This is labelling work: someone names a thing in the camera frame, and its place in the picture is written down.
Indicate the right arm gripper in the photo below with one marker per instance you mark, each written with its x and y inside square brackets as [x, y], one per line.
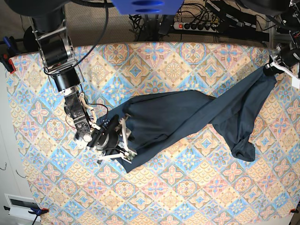
[111, 140]

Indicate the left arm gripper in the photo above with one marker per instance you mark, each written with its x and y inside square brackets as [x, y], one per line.
[286, 56]

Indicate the dark blue t-shirt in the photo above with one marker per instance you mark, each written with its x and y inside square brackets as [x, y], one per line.
[159, 120]

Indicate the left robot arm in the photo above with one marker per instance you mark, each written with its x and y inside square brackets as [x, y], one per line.
[286, 15]

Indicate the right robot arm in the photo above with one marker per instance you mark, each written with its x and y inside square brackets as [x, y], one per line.
[59, 60]

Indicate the white power strip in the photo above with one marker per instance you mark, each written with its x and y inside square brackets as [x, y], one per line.
[195, 26]

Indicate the patterned tablecloth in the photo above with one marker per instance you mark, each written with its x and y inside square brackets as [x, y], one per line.
[196, 181]

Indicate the blue clamp lower left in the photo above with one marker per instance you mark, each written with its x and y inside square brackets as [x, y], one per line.
[35, 212]

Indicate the white floor vent box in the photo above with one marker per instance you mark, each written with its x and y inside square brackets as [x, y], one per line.
[18, 201]

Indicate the black round stool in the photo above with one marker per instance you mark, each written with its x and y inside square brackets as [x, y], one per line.
[29, 41]

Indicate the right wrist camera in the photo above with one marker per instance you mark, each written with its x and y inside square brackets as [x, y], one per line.
[129, 156]

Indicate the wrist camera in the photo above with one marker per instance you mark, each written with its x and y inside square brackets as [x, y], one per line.
[296, 82]
[129, 156]

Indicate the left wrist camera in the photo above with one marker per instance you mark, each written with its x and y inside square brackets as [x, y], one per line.
[296, 82]

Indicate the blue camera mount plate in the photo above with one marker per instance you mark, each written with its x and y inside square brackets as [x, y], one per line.
[134, 7]

